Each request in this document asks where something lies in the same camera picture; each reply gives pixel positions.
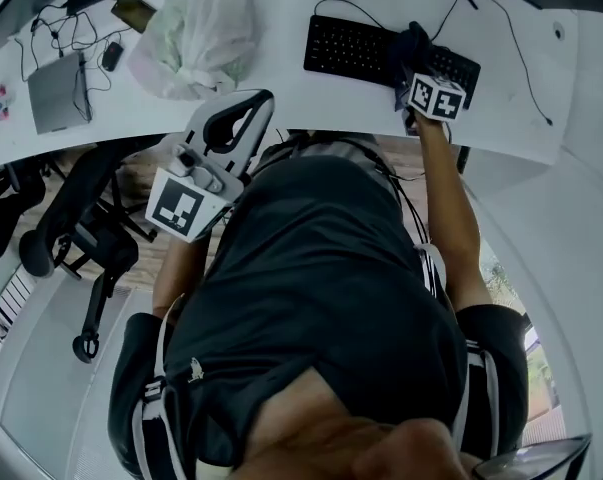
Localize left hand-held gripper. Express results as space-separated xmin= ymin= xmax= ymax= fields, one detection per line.
xmin=144 ymin=88 xmax=276 ymax=243

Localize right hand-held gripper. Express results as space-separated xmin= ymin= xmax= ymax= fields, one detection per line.
xmin=393 ymin=71 xmax=468 ymax=122

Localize dark blue cloth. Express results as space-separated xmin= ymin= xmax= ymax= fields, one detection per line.
xmin=386 ymin=20 xmax=437 ymax=89

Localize black keyboard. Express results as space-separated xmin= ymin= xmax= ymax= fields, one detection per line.
xmin=303 ymin=14 xmax=482 ymax=112

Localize person's left forearm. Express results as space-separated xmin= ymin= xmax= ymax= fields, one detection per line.
xmin=151 ymin=232 xmax=212 ymax=319

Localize person's right forearm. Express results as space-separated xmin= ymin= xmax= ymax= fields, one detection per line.
xmin=413 ymin=117 xmax=495 ymax=314

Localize translucent white plastic bag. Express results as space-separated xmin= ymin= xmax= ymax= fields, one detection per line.
xmin=127 ymin=0 xmax=260 ymax=102

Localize black and red mouse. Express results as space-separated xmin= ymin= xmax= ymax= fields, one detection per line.
xmin=101 ymin=41 xmax=125 ymax=73

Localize dark smartphone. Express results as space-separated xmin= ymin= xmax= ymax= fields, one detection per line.
xmin=110 ymin=0 xmax=158 ymax=34

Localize black mesh office chair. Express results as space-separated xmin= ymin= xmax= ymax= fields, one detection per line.
xmin=18 ymin=140 xmax=160 ymax=364
xmin=0 ymin=160 xmax=47 ymax=277

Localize person's dark shirt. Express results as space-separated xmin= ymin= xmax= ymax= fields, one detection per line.
xmin=108 ymin=155 xmax=530 ymax=477

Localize closed silver laptop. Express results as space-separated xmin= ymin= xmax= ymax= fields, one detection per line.
xmin=27 ymin=50 xmax=93 ymax=136

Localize grey-backed monitor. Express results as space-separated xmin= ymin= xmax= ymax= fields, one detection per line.
xmin=0 ymin=0 xmax=77 ymax=57

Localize person's head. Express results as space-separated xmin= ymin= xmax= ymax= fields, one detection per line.
xmin=230 ymin=367 xmax=482 ymax=480

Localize dark-rimmed glasses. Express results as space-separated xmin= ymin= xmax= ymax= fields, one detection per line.
xmin=473 ymin=432 xmax=593 ymax=480

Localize long black cable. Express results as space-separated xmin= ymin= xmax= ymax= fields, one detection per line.
xmin=433 ymin=0 xmax=555 ymax=128

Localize tangled black cables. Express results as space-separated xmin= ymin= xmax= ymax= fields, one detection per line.
xmin=13 ymin=0 xmax=125 ymax=122

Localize black and white harness strap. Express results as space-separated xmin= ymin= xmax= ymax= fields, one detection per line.
xmin=130 ymin=372 xmax=187 ymax=480
xmin=450 ymin=340 xmax=502 ymax=462

